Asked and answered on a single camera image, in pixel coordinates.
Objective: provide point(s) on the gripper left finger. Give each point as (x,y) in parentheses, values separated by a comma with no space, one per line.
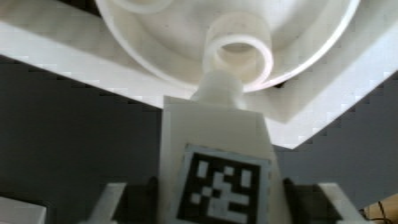
(127,205)

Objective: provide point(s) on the white fence bar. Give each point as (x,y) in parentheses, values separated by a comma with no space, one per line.
(56,37)
(323,92)

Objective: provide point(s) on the white round stool seat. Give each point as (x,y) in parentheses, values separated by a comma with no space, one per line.
(262,38)

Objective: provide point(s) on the white front fence bar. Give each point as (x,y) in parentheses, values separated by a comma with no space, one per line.
(56,37)

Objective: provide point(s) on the white right fence bar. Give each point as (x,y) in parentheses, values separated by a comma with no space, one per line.
(323,92)

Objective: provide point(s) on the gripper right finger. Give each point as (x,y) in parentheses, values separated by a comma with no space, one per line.
(321,205)

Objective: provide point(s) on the white stool leg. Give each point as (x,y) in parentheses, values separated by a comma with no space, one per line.
(221,183)

